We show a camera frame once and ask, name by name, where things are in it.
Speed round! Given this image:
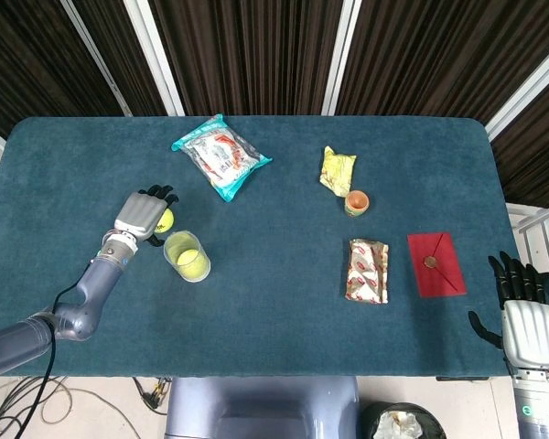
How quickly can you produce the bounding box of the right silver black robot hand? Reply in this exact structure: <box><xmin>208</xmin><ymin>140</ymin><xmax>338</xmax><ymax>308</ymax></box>
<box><xmin>467</xmin><ymin>250</ymin><xmax>549</xmax><ymax>370</ymax></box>

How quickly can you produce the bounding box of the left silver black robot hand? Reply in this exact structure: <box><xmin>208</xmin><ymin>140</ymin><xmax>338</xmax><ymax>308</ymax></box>
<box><xmin>113</xmin><ymin>184</ymin><xmax>180</xmax><ymax>248</ymax></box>

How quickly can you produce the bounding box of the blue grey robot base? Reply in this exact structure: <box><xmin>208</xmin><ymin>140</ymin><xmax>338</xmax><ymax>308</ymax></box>
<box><xmin>164</xmin><ymin>376</ymin><xmax>362</xmax><ymax>439</ymax></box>

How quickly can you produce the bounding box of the clear plastic cup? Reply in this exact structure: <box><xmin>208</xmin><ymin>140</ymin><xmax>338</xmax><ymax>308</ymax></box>
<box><xmin>163</xmin><ymin>230</ymin><xmax>211</xmax><ymax>284</ymax></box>

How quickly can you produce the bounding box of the red envelope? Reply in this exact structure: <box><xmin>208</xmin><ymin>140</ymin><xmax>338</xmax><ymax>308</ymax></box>
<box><xmin>406</xmin><ymin>231</ymin><xmax>468</xmax><ymax>299</ymax></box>

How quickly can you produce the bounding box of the teal snack bag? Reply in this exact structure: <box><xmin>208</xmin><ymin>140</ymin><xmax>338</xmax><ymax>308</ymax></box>
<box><xmin>171</xmin><ymin>113</ymin><xmax>274</xmax><ymax>203</ymax></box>

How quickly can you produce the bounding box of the white metal rack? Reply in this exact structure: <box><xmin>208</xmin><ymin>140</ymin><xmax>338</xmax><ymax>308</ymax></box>
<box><xmin>506</xmin><ymin>200</ymin><xmax>549</xmax><ymax>275</ymax></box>

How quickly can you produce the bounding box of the crumpled white paper trash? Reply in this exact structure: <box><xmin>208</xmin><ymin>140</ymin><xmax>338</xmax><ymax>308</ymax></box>
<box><xmin>374</xmin><ymin>410</ymin><xmax>425</xmax><ymax>439</ymax></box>

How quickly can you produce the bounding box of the teal table cloth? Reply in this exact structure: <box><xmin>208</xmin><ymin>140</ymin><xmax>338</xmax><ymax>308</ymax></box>
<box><xmin>0</xmin><ymin>115</ymin><xmax>521</xmax><ymax>379</ymax></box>

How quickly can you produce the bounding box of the gold red snack packet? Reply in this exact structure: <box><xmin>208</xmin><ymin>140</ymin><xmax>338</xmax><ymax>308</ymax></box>
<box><xmin>345</xmin><ymin>238</ymin><xmax>390</xmax><ymax>305</ymax></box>

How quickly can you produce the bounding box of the black power strip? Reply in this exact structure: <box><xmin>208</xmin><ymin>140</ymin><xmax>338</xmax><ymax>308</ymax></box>
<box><xmin>135</xmin><ymin>377</ymin><xmax>171</xmax><ymax>415</ymax></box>

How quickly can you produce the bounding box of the black trash bin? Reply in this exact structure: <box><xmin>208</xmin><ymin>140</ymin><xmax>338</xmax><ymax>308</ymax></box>
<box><xmin>361</xmin><ymin>402</ymin><xmax>447</xmax><ymax>439</ymax></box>

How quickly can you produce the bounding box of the dark brown pleated curtain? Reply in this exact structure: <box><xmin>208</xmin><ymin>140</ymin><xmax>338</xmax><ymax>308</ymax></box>
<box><xmin>0</xmin><ymin>0</ymin><xmax>549</xmax><ymax>209</ymax></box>

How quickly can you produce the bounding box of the crumpled yellow wrapper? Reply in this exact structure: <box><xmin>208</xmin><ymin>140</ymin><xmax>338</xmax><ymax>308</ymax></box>
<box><xmin>318</xmin><ymin>145</ymin><xmax>358</xmax><ymax>198</ymax></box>

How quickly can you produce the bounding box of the small orange green cup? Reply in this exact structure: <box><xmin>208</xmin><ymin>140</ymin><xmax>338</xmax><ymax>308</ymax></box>
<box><xmin>344</xmin><ymin>189</ymin><xmax>371</xmax><ymax>219</ymax></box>

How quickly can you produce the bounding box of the white frame bar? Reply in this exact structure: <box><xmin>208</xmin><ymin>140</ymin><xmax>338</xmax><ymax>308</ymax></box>
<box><xmin>320</xmin><ymin>0</ymin><xmax>359</xmax><ymax>117</ymax></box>
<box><xmin>484</xmin><ymin>34</ymin><xmax>549</xmax><ymax>142</ymax></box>
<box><xmin>59</xmin><ymin>0</ymin><xmax>134</xmax><ymax>118</ymax></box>
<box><xmin>122</xmin><ymin>0</ymin><xmax>187</xmax><ymax>117</ymax></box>

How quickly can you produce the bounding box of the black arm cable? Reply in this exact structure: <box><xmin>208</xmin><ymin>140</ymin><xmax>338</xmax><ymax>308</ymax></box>
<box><xmin>25</xmin><ymin>260</ymin><xmax>97</xmax><ymax>439</ymax></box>

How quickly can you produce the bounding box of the beige floor cable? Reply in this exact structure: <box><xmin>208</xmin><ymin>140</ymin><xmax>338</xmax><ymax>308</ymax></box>
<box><xmin>40</xmin><ymin>382</ymin><xmax>136</xmax><ymax>424</ymax></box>

